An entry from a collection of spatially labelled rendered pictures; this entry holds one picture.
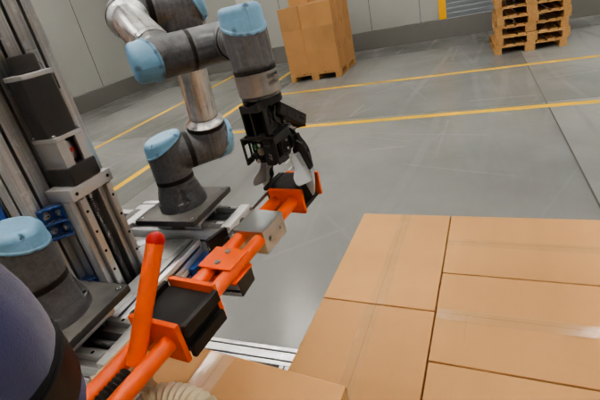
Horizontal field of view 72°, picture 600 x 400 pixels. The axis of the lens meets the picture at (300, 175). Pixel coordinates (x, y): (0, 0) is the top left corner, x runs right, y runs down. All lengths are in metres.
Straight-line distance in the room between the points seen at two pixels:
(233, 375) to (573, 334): 1.05
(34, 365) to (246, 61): 0.51
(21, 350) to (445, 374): 1.12
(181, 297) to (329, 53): 7.43
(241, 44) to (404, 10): 9.61
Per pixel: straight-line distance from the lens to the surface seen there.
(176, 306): 0.60
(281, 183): 0.82
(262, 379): 0.66
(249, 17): 0.71
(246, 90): 0.72
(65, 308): 1.04
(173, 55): 0.77
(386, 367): 1.35
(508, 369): 1.36
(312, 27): 7.91
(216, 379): 0.69
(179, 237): 1.38
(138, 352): 0.56
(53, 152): 1.17
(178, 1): 1.15
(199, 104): 1.25
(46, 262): 1.01
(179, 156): 1.28
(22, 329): 0.38
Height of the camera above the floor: 1.57
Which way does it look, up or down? 23 degrees down
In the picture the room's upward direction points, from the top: 13 degrees counter-clockwise
